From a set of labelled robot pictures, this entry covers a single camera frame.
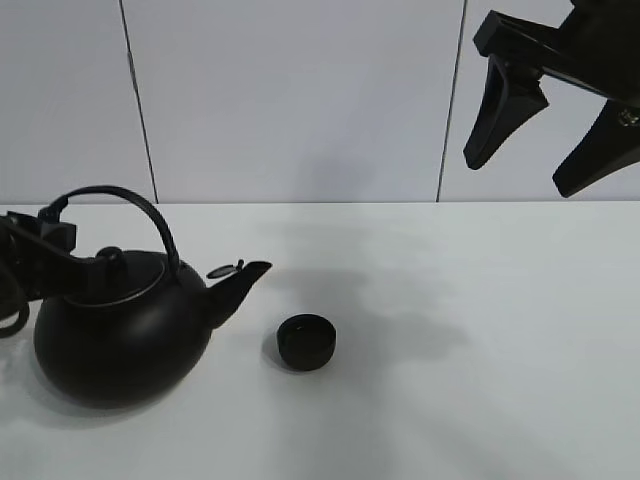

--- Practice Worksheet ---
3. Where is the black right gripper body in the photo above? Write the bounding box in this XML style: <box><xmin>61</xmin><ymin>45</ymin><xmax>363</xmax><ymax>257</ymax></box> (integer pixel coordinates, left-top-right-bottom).
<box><xmin>473</xmin><ymin>1</ymin><xmax>639</xmax><ymax>105</ymax></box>

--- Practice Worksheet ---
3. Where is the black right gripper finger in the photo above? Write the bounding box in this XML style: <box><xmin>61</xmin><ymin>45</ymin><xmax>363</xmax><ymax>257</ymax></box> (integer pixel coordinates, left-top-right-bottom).
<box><xmin>552</xmin><ymin>100</ymin><xmax>639</xmax><ymax>197</ymax></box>
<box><xmin>463</xmin><ymin>54</ymin><xmax>549</xmax><ymax>170</ymax></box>

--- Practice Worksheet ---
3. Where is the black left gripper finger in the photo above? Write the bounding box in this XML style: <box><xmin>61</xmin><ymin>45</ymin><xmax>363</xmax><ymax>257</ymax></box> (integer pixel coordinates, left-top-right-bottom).
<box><xmin>37</xmin><ymin>207</ymin><xmax>77</xmax><ymax>253</ymax></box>
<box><xmin>29</xmin><ymin>246</ymin><xmax>109</xmax><ymax>300</ymax></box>

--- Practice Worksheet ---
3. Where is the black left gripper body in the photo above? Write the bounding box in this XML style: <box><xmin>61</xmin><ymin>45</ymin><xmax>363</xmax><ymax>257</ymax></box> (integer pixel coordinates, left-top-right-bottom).
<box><xmin>1</xmin><ymin>212</ymin><xmax>48</xmax><ymax>310</ymax></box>

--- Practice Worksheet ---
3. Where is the black cast iron teapot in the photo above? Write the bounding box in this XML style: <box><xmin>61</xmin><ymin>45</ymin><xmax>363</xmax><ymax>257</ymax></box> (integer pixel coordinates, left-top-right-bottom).
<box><xmin>33</xmin><ymin>185</ymin><xmax>272</xmax><ymax>408</ymax></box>

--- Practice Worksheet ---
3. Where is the small black teacup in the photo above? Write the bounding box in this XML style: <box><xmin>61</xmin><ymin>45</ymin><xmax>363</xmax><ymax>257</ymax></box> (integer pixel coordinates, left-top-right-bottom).
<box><xmin>276</xmin><ymin>313</ymin><xmax>337</xmax><ymax>372</ymax></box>

